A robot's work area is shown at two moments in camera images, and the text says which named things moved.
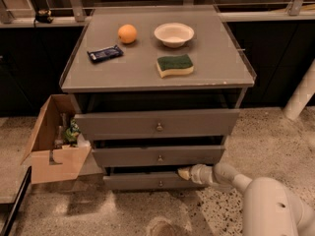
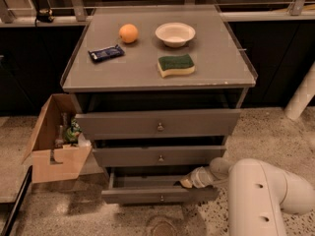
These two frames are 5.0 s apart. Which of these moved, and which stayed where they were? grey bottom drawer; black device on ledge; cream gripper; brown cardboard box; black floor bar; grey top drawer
Moved: grey bottom drawer; cream gripper
Stayed: black floor bar; black device on ledge; grey top drawer; brown cardboard box
